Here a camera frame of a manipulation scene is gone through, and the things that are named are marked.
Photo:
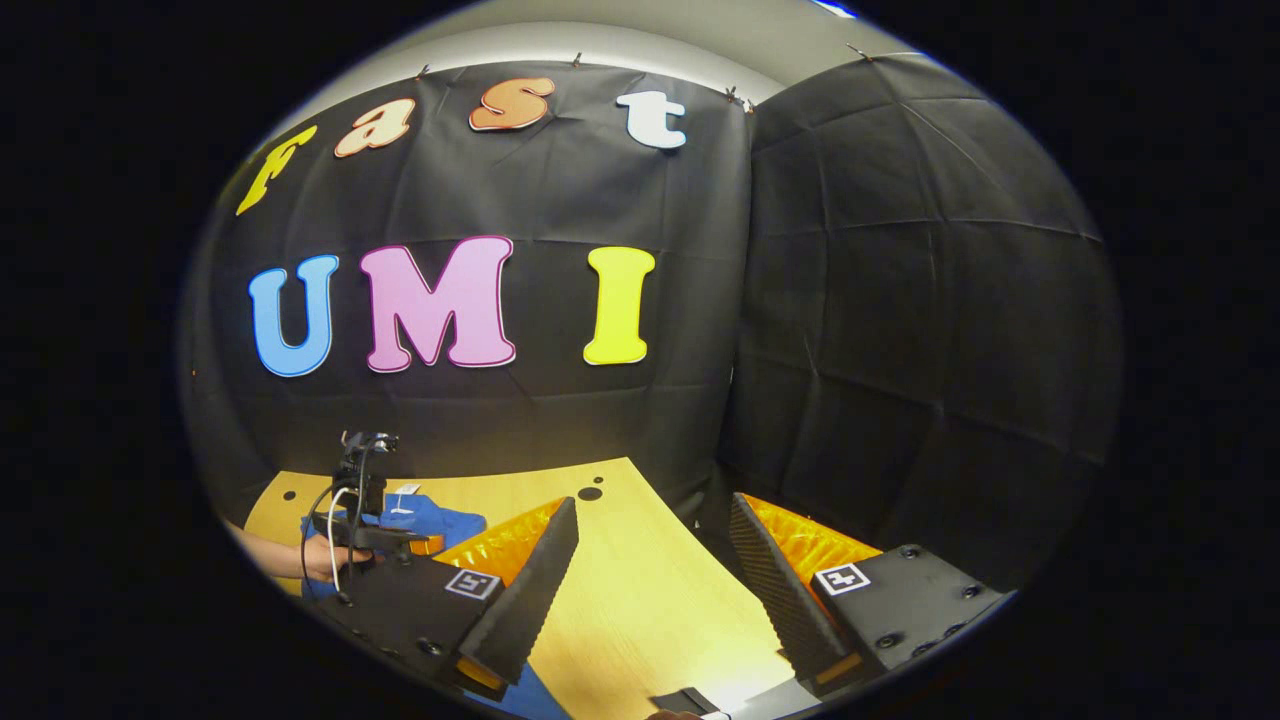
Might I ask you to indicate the black backdrop cloth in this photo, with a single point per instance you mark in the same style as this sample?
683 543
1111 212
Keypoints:
850 300

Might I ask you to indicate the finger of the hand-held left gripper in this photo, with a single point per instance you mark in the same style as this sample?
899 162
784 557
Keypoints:
425 545

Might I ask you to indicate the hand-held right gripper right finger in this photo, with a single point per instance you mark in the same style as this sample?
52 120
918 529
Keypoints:
785 610

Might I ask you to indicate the blue knit cardigan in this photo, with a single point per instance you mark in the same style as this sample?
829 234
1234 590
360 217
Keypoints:
440 520

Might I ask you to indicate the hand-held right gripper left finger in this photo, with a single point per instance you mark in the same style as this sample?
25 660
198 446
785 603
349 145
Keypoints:
530 600

